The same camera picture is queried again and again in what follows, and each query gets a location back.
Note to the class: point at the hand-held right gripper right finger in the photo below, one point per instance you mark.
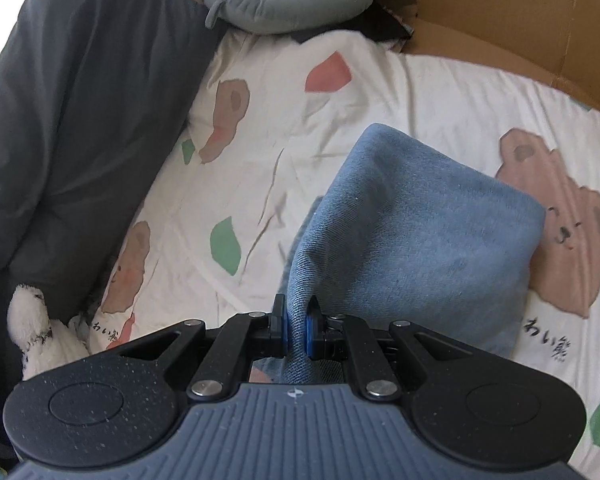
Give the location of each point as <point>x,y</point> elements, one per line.
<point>310,337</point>

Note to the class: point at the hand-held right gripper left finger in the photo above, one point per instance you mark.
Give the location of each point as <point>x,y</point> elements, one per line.
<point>280,335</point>

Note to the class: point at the blue denim jeans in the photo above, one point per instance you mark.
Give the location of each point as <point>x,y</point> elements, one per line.
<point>415,230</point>

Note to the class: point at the cream printed bed sheet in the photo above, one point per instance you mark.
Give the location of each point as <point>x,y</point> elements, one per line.
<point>290,125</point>

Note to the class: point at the white plush toy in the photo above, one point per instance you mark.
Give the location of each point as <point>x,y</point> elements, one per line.
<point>40,335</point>

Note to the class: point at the black cloth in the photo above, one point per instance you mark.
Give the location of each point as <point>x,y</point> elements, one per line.
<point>380,27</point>

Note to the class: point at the brown cardboard box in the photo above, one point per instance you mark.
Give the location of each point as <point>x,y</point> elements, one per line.
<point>505,15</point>

